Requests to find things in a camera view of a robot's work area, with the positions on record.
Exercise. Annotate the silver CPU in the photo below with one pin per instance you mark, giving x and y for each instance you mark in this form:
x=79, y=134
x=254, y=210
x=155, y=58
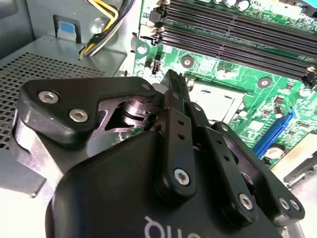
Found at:
x=218, y=102

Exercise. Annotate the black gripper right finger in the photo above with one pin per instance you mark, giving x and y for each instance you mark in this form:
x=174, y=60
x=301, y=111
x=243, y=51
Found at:
x=223, y=168

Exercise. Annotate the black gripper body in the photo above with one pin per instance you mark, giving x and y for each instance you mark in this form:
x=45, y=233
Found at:
x=111, y=193

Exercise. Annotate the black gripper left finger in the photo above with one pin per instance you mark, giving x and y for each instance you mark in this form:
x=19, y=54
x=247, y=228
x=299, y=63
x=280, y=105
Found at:
x=64, y=111

